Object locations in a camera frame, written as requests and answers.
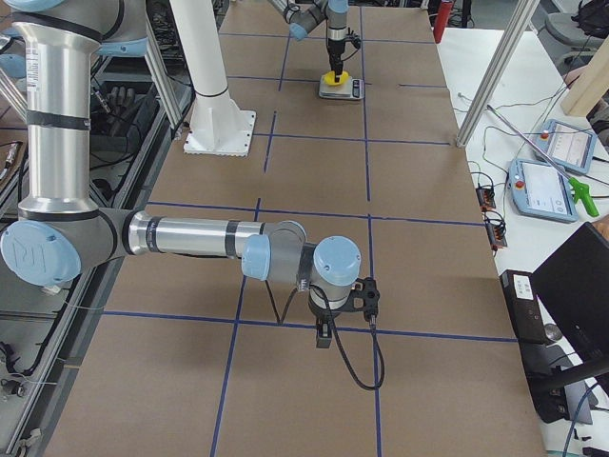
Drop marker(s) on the black connector box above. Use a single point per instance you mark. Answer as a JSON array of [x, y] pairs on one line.
[[486, 198], [495, 229]]

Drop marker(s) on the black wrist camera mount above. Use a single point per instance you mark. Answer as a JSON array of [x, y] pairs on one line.
[[364, 297]]

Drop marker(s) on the aluminium frame post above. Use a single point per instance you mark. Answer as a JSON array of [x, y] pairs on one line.
[[509, 41]]

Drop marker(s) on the black device with label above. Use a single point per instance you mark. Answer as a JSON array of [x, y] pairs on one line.
[[524, 309]]

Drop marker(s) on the green plastic grabber handle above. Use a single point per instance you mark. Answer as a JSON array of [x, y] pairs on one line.
[[582, 194]]

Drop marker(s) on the teach pendant near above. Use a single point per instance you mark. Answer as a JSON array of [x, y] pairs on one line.
[[539, 191]]

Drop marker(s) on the yellow mango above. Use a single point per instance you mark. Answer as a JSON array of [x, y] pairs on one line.
[[333, 80]]

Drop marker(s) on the white camera pedestal column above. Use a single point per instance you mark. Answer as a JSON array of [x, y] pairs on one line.
[[217, 125]]

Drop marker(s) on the silver digital kitchen scale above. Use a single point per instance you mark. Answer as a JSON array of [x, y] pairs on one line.
[[351, 90]]

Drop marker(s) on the black computer monitor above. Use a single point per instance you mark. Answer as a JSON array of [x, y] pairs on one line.
[[572, 284]]

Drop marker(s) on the teach pendant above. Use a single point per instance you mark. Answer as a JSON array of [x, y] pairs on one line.
[[539, 191], [570, 146]]

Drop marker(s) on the black connector box left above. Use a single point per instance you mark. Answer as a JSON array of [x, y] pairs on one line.
[[486, 198]]

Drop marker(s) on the teach pendant far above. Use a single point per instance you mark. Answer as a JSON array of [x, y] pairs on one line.
[[570, 146]]

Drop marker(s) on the wooden beam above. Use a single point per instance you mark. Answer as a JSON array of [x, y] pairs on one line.
[[592, 19]]

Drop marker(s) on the black connector box right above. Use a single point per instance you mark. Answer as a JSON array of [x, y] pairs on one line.
[[495, 229]]

